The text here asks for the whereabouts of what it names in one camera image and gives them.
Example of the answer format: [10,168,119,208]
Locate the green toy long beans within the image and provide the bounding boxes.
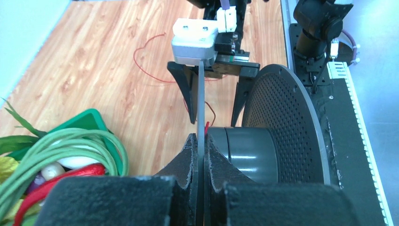
[0,128,128,221]

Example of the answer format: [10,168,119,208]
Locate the grey perforated cable spool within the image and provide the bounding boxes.
[206,64,331,186]

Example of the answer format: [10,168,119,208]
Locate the green toy leafy vegetable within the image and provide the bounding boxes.
[0,98,48,155]

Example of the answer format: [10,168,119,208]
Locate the green plastic tray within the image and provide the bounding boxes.
[49,108,128,176]

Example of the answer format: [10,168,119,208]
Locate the yellow toy flower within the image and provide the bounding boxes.
[0,156,19,184]

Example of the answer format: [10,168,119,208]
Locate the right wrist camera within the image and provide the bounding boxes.
[171,6,237,66]

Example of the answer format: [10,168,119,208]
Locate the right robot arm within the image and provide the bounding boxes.
[167,0,353,126]

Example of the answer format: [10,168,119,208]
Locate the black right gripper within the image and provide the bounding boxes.
[167,0,255,127]

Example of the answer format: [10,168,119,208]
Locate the white slotted cable duct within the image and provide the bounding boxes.
[327,62,394,226]

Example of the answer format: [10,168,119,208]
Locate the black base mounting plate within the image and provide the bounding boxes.
[288,23,387,226]

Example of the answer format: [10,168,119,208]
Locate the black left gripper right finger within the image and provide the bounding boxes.
[204,135,360,226]

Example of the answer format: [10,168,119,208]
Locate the red toy chili pepper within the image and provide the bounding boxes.
[13,163,106,226]

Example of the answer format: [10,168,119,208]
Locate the thin red cable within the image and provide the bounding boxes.
[133,33,223,135]

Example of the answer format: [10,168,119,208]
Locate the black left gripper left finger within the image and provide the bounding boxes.
[35,134,198,226]

